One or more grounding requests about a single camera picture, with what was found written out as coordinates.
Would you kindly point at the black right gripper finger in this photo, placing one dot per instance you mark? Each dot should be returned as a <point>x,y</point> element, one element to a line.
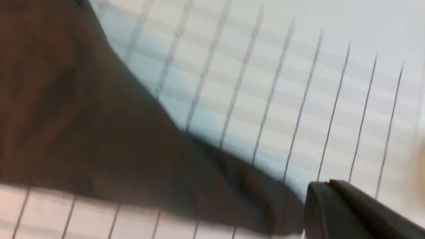
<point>338,210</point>

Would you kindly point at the gray long-sleeved shirt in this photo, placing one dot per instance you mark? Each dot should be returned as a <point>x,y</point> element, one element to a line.
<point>75,119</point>

